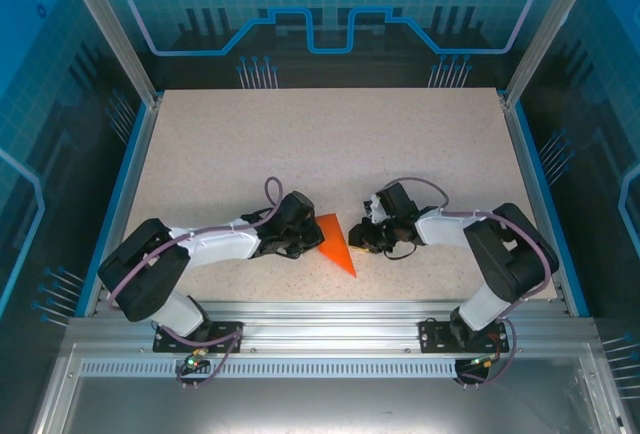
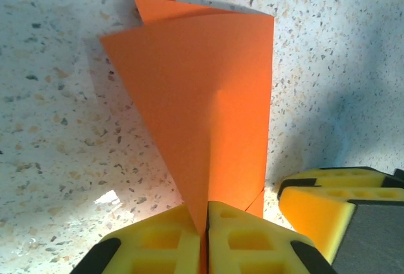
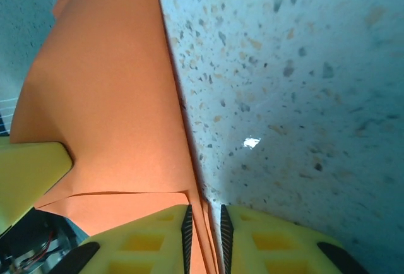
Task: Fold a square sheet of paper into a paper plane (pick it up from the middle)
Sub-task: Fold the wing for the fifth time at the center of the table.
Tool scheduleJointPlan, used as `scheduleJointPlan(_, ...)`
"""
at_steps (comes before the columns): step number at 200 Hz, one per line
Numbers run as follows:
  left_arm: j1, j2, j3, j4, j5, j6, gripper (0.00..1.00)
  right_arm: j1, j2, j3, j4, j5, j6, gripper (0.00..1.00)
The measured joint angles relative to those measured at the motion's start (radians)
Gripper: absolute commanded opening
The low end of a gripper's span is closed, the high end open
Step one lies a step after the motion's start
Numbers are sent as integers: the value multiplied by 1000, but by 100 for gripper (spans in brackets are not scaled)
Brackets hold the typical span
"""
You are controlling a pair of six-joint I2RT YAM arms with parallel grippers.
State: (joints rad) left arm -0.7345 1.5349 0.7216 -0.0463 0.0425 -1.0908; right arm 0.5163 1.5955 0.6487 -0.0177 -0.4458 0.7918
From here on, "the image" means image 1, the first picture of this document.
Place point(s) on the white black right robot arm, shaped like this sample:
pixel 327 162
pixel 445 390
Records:
pixel 515 254

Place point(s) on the aluminium front frame rail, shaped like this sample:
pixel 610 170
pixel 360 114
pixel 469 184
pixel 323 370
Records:
pixel 325 324

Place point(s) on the aluminium side rail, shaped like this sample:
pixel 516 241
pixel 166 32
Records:
pixel 131 204
pixel 534 204

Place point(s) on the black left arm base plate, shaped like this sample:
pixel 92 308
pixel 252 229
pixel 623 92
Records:
pixel 162 341

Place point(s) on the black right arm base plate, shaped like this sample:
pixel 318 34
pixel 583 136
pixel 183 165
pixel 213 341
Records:
pixel 430 336

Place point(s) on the small connector with green light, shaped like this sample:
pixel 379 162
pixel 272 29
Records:
pixel 192 363
pixel 485 361

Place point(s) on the grey metal bottom panel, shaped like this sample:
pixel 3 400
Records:
pixel 320 404

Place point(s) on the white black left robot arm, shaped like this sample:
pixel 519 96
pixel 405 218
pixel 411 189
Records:
pixel 145 269

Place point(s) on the aluminium frame post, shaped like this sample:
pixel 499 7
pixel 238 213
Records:
pixel 545 39
pixel 115 39

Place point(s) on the blue side rail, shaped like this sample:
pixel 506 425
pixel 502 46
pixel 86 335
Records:
pixel 120 201
pixel 547 204

